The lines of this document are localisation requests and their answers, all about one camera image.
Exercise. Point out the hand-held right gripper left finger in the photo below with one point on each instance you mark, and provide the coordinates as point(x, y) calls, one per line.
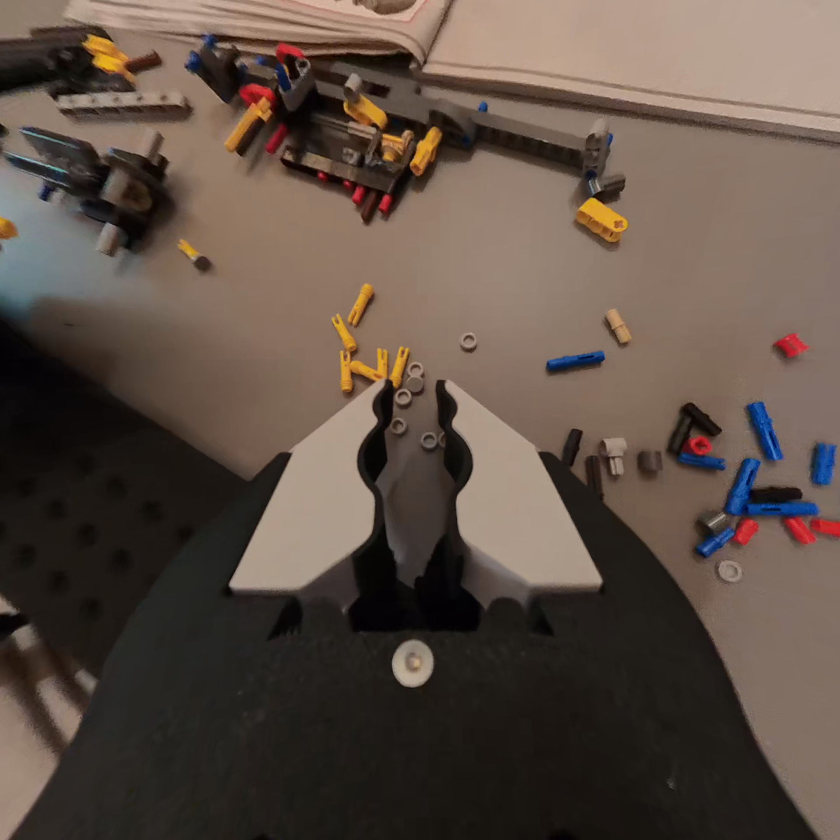
point(308, 525)

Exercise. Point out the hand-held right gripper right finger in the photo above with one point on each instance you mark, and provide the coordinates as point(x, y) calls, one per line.
point(525, 518)

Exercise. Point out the pile of yellow lego pins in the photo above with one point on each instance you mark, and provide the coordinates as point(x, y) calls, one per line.
point(346, 371)

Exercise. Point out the cluster of grey lego rings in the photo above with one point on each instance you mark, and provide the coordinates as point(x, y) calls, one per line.
point(403, 396)

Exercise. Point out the long blue lego pin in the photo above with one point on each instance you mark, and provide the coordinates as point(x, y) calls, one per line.
point(575, 361)

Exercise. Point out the tan lego pin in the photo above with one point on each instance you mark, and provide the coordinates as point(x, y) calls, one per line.
point(618, 326)

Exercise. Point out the pile of mixed lego pins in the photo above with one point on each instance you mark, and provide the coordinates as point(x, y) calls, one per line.
point(764, 430)

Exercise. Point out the yellow lego pin grey cap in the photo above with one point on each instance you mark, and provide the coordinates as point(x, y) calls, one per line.
point(193, 254)

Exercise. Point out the yellow lego connector block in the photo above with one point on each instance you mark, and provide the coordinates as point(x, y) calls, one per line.
point(600, 220)

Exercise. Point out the red lego bush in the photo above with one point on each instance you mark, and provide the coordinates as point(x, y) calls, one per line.
point(791, 344)

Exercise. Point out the grey black lego chassis assembly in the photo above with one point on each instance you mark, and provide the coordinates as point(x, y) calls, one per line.
point(328, 152)

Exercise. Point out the lego gear axle assembly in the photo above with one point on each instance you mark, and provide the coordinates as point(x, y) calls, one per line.
point(124, 187)

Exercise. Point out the light grey lego beam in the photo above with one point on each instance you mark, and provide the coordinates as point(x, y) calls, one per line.
point(124, 105)

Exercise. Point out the lego instruction booklet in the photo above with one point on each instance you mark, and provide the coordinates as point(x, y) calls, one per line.
point(590, 39)

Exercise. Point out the bundle of black lego beams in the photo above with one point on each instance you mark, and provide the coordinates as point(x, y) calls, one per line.
point(59, 65)

